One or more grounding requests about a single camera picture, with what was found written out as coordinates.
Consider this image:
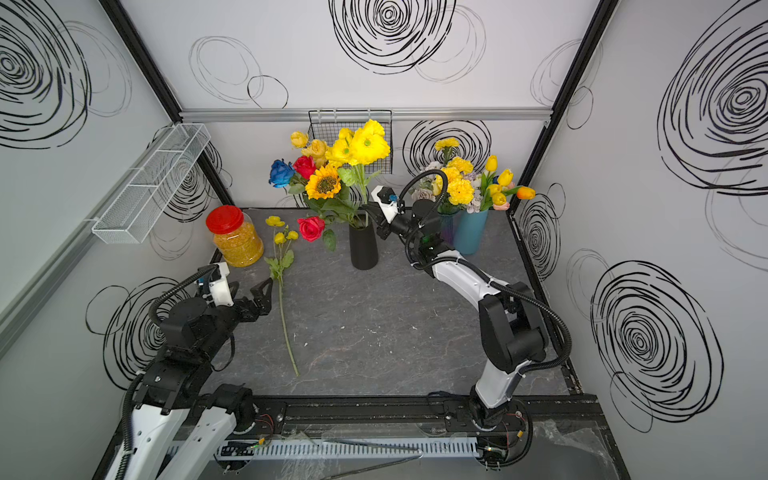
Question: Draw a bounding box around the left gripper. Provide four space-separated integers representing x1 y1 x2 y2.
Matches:
201 276 273 364

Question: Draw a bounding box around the black vase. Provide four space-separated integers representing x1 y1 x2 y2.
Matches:
349 218 379 271

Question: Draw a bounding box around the yellow poppy stem large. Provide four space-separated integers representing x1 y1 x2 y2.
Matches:
325 119 391 212

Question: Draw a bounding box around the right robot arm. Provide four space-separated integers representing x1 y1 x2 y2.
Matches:
364 201 572 431

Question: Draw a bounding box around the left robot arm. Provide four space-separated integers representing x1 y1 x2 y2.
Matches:
101 265 274 479

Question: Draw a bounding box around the purple glass vase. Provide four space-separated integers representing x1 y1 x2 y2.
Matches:
438 212 459 248

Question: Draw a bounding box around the teal ceramic vase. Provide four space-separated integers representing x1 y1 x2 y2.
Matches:
453 210 488 256

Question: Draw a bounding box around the red lid plastic jar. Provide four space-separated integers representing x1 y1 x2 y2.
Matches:
205 205 264 268

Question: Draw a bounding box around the yellow carnation bouquet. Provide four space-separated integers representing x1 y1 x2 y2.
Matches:
410 137 475 215

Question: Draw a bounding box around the red rose low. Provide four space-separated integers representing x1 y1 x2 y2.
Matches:
298 216 337 252

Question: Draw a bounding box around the sunflower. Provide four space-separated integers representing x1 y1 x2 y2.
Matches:
305 165 342 200

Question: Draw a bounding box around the yellow tulip bouquet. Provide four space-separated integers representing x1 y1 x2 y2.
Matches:
479 155 537 212

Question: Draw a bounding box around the red rose top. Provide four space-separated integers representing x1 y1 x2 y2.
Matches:
293 156 317 180

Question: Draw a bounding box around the yellow rose stem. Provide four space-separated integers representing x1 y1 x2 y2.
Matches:
290 131 328 164

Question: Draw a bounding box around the blue rose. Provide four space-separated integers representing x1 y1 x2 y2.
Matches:
269 159 295 188

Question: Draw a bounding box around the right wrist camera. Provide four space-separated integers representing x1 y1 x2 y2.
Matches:
371 185 399 224

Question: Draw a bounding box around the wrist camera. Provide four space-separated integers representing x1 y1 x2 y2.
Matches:
371 185 399 224
198 262 234 307

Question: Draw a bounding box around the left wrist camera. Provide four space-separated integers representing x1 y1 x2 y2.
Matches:
198 262 234 307

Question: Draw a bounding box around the black wire basket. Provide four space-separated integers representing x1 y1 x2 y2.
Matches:
307 109 394 175

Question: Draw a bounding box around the white wire shelf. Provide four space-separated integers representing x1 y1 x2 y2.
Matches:
91 123 210 245

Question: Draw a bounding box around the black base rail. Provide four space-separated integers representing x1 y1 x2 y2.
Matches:
253 393 603 436

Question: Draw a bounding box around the white cable duct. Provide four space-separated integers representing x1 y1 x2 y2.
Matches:
215 438 480 461

